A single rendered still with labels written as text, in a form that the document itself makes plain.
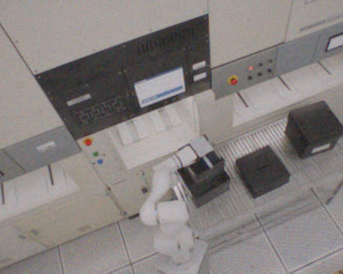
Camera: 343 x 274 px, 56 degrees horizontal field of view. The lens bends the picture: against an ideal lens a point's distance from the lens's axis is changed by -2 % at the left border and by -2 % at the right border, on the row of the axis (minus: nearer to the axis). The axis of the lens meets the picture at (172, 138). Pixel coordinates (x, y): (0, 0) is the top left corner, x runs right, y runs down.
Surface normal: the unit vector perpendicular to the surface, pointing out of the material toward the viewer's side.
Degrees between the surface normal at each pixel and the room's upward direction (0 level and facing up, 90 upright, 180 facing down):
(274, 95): 0
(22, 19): 88
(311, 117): 0
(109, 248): 0
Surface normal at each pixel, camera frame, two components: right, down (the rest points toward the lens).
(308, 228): -0.11, -0.55
